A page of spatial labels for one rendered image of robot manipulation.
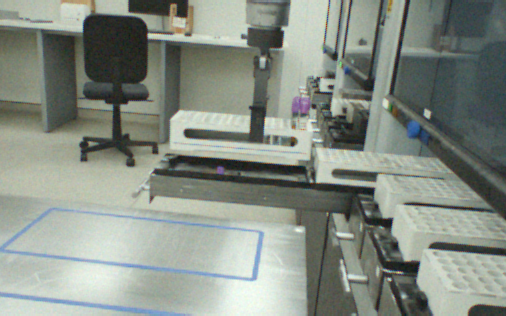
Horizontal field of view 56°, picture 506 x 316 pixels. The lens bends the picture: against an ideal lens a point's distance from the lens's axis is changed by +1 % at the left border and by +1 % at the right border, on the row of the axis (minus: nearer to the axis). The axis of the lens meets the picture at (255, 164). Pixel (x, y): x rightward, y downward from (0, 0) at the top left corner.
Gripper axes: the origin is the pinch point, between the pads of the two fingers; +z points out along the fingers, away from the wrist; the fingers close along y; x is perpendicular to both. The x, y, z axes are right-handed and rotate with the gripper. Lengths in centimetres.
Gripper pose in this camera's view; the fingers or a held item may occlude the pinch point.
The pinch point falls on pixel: (257, 125)
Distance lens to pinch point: 101.4
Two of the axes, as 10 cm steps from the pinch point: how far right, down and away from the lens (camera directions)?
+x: 10.0, 0.9, -0.2
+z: -0.8, 9.5, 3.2
